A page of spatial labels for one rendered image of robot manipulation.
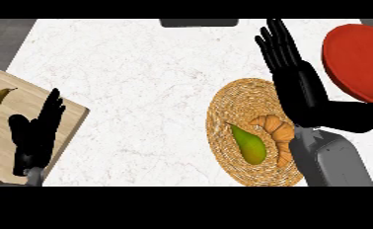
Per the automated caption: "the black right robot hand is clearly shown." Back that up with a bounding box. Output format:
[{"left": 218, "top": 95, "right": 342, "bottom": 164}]
[{"left": 253, "top": 18, "right": 373, "bottom": 134}]

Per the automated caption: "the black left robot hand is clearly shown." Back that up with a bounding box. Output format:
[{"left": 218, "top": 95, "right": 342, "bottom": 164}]
[{"left": 7, "top": 88, "right": 66, "bottom": 178}]

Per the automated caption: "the golden brown croissant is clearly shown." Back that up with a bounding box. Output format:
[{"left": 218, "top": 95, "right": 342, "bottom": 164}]
[{"left": 247, "top": 114, "right": 296, "bottom": 169}]

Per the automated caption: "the round woven wicker placemat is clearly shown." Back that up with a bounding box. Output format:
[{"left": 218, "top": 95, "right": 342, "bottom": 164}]
[{"left": 203, "top": 77, "right": 306, "bottom": 188}]

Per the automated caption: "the red bowl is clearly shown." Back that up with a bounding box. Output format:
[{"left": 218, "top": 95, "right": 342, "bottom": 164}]
[{"left": 320, "top": 23, "right": 373, "bottom": 104}]

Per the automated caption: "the pale wooden cutting board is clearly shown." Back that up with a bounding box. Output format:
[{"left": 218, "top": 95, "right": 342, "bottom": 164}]
[{"left": 0, "top": 70, "right": 90, "bottom": 186}]

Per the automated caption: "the yellow-green pear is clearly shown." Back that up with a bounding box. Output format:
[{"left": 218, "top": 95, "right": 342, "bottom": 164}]
[{"left": 0, "top": 87, "right": 19, "bottom": 105}]

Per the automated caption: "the green pear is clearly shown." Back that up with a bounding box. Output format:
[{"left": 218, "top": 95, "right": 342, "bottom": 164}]
[{"left": 225, "top": 121, "right": 268, "bottom": 166}]

